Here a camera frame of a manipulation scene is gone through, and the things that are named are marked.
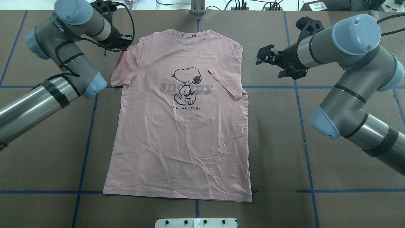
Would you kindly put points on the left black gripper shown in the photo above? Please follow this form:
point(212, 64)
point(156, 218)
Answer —
point(115, 37)

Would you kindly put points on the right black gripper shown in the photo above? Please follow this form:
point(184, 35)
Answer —
point(291, 56)

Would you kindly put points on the pink Snoopy t-shirt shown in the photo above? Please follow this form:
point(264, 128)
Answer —
point(183, 125)

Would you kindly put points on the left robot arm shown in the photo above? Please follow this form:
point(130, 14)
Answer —
point(55, 39)

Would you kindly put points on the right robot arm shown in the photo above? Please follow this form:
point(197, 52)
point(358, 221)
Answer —
point(353, 43)

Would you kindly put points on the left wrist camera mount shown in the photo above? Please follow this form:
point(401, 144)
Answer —
point(104, 6)

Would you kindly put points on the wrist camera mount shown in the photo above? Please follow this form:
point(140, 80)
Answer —
point(104, 6)
point(308, 26)

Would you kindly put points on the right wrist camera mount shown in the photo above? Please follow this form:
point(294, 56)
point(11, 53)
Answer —
point(308, 26)

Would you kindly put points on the aluminium frame post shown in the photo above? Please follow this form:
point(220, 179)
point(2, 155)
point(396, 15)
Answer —
point(197, 7)

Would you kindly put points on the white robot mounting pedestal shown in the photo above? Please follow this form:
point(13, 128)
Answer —
point(197, 223)

